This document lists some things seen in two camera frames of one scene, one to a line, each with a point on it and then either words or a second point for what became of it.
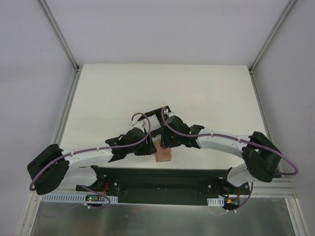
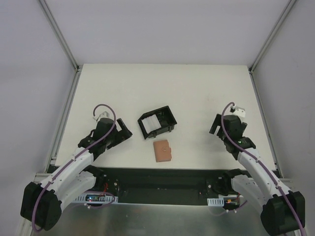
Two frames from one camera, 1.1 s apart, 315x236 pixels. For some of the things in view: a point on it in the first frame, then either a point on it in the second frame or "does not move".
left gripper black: (149, 146) -> (119, 132)
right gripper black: (166, 141) -> (220, 131)
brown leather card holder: (162, 154) does not move
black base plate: (166, 186) does not move
